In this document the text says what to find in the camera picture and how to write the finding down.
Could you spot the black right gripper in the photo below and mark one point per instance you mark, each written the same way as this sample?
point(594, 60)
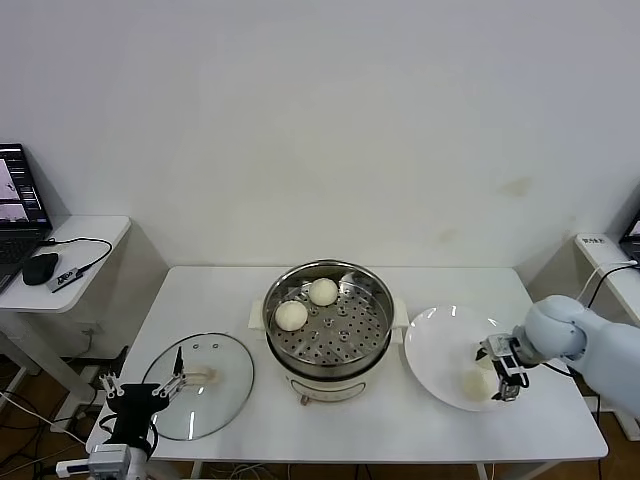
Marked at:
point(497, 374)

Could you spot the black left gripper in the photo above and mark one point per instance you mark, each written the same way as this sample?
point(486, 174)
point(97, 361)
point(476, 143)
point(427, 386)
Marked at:
point(132, 410)

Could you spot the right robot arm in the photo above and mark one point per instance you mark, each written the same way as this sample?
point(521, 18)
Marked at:
point(555, 325)

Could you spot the stainless steel steamer basket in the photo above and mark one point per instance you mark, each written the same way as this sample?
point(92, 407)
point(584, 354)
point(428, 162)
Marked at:
point(277, 287)

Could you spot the white round plate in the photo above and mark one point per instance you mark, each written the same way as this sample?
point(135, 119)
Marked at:
point(440, 340)

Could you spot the black portable drive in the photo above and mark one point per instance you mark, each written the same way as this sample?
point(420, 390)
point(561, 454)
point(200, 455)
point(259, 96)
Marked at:
point(65, 280)

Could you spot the white side table with adapter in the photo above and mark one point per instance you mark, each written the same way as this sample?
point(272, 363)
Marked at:
point(625, 295)

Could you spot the black computer mouse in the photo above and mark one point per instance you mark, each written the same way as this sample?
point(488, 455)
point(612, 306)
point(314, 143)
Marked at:
point(40, 270)

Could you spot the white side table with laptop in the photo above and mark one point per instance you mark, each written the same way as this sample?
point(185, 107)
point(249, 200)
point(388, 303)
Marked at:
point(95, 230)

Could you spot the cream electric cooker base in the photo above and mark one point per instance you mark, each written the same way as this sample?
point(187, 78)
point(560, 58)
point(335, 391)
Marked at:
point(325, 387)

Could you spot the dark laptop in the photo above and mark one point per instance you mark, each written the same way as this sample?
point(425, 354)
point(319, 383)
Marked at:
point(632, 235)

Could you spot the black laptop with lit screen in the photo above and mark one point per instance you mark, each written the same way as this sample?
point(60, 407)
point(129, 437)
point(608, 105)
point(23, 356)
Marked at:
point(20, 185)

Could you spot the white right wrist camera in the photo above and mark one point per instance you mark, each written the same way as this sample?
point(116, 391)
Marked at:
point(512, 365)

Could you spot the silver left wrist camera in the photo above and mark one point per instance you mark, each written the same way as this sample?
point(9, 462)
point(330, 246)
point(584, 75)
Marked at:
point(110, 458)

